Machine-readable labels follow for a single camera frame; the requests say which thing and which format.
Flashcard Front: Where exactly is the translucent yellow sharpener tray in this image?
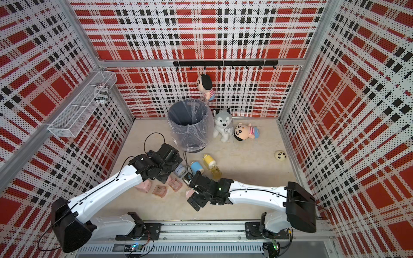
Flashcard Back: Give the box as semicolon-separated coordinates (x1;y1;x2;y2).
211;166;222;181

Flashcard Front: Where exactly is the translucent pink sharpener tray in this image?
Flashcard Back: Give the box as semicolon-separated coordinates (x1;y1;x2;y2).
152;185;167;198

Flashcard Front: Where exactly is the yellow pencil sharpener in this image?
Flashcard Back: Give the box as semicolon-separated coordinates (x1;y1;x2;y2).
203;154;217;169

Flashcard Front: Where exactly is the blue sharpener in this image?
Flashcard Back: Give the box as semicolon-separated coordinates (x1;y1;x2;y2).
174;164;187;178
190;161;204;175

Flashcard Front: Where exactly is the grey bin with plastic liner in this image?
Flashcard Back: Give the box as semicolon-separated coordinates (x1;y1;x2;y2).
167;98;214;153

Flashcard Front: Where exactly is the pink sharpener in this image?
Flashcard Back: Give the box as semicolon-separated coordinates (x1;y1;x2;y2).
186;189;195;199
134;180;152;194

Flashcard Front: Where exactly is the blue sharpener front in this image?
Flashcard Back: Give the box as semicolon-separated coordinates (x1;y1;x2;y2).
174;164;187;178

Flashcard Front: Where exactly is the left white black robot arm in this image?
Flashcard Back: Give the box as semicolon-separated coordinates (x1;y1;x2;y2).
51;144;182;253

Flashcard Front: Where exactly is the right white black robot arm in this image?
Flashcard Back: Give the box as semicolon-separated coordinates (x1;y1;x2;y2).
183;172;317;239

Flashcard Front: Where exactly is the husky plush toy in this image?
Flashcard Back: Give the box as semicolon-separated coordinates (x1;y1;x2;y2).
213;108;234;143

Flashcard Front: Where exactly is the lying cartoon boy doll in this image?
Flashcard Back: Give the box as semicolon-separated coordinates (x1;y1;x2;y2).
234;123;260;141

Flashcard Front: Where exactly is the cream panda face ball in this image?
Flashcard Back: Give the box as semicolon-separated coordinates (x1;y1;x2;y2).
274;150;287;161

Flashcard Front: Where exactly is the left green circuit board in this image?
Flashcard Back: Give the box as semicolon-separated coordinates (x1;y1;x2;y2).
124;244;145;253

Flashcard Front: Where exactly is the green circuit board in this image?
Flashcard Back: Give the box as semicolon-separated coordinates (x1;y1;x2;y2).
124;244;145;253
263;243;280;258

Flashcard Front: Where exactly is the right green circuit board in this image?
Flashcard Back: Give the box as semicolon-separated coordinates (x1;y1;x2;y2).
263;243;280;258

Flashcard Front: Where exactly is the black white can in basket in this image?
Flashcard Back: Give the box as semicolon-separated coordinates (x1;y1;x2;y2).
94;83;110;104

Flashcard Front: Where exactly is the hanging cartoon boy doll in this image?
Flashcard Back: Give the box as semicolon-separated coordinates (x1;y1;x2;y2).
196;74;215;101

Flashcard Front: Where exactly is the white wire wall basket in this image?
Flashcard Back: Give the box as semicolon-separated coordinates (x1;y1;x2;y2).
48;71;117;138

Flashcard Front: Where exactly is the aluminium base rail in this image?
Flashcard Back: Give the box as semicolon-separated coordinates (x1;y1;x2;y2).
68;220;340;258

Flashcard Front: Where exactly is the black wall hook rail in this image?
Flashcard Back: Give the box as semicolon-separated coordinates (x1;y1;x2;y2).
173;60;279;69

